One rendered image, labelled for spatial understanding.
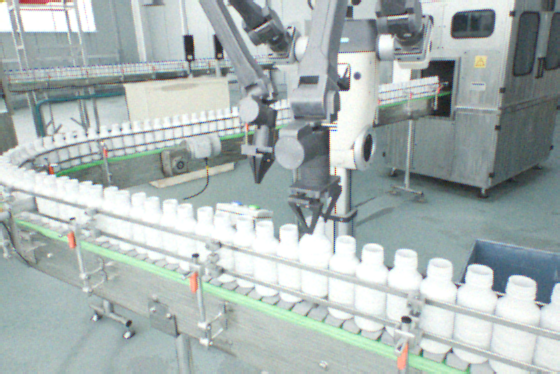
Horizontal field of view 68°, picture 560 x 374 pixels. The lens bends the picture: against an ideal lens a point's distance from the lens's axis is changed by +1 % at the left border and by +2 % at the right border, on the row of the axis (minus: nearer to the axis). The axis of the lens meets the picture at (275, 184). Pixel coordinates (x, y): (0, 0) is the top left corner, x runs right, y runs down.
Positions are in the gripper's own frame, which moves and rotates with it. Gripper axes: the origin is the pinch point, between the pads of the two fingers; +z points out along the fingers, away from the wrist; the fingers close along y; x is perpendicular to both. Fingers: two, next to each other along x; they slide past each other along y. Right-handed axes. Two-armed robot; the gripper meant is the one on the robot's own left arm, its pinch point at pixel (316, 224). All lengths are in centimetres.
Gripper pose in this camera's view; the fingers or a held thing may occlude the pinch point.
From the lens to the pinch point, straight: 83.7
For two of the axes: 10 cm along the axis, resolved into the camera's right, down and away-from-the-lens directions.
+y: 5.4, -3.0, 7.9
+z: 0.5, 9.4, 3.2
